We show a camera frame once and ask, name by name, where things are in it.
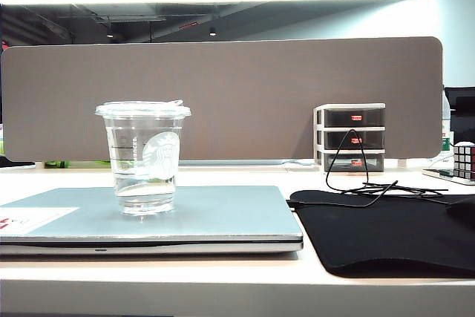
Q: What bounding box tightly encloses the white sticker with red print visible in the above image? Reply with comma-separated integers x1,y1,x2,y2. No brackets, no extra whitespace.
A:
0,206,79,235

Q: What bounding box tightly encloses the clear bottle with green label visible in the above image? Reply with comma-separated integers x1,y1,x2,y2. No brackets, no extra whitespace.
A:
441,85,453,154

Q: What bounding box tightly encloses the black flat object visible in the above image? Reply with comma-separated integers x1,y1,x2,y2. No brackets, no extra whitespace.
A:
0,156,36,170

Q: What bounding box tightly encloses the brown desk partition panel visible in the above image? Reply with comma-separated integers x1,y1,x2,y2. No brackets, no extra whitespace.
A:
1,36,445,163

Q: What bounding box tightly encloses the dark drawer with red handle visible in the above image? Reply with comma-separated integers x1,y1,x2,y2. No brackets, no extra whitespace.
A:
324,130,385,150
324,152,385,172
324,108,385,128

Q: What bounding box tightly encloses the smartphone with white case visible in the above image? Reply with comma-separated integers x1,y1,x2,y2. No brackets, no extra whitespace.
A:
422,168,475,186

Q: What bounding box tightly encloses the thin black cable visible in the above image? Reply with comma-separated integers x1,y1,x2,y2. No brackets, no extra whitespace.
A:
325,128,450,207

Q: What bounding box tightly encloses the Rubik's cube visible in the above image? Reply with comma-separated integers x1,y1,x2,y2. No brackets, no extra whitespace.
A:
452,141,475,180

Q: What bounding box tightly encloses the clear plastic coffee cup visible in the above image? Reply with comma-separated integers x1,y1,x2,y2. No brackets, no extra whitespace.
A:
94,99,192,217

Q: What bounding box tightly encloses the green item behind partition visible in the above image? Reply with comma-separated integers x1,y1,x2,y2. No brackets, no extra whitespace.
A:
43,160,114,169

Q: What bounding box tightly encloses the silver Dell laptop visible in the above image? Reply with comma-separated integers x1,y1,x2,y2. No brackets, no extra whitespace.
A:
0,185,304,255

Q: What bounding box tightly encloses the white drawer organizer frame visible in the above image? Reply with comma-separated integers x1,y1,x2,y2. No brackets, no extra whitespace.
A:
313,102,387,174

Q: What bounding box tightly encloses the black mouse pad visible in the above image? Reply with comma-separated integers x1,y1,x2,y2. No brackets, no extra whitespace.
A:
287,189,475,279

